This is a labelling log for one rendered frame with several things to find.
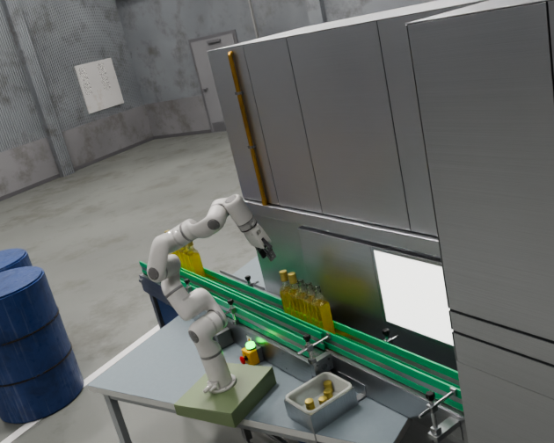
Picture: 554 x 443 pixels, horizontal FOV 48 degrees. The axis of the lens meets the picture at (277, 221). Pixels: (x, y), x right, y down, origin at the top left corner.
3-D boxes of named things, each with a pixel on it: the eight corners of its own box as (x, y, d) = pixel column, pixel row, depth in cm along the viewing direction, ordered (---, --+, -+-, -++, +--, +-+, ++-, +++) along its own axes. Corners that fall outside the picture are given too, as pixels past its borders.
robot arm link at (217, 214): (197, 232, 253) (235, 208, 243) (188, 252, 243) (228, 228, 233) (183, 218, 250) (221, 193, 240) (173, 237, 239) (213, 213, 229)
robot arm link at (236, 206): (203, 213, 236) (209, 199, 244) (217, 234, 241) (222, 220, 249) (236, 200, 230) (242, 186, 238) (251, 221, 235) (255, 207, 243)
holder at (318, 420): (368, 397, 244) (365, 381, 242) (314, 433, 230) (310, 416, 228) (339, 382, 258) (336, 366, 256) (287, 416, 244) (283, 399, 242)
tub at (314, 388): (358, 403, 241) (354, 384, 238) (314, 433, 230) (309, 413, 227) (330, 388, 255) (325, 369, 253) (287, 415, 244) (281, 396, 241)
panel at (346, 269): (478, 352, 216) (466, 264, 206) (472, 357, 214) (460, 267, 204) (317, 294, 289) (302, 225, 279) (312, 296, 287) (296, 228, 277)
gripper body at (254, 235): (260, 218, 238) (274, 240, 243) (246, 215, 246) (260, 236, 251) (247, 231, 235) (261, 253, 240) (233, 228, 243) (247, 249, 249)
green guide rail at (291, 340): (312, 357, 255) (308, 340, 253) (310, 359, 255) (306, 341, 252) (143, 272, 398) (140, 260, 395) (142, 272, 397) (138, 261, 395)
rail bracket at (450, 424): (467, 437, 206) (458, 379, 199) (433, 464, 198) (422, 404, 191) (455, 431, 210) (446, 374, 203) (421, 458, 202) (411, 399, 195)
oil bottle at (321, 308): (338, 340, 265) (328, 295, 258) (327, 346, 262) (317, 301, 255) (329, 337, 269) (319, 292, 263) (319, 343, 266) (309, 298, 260)
